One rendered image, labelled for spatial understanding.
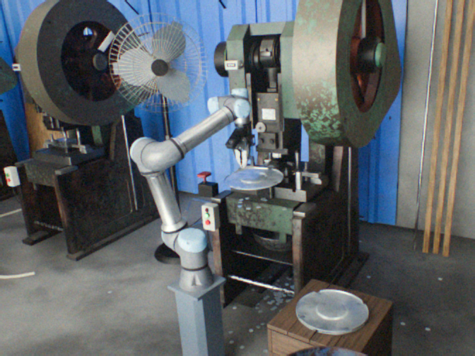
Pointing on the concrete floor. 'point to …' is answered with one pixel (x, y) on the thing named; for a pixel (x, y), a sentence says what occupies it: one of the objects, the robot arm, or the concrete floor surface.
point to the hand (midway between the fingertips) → (242, 165)
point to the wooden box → (385, 333)
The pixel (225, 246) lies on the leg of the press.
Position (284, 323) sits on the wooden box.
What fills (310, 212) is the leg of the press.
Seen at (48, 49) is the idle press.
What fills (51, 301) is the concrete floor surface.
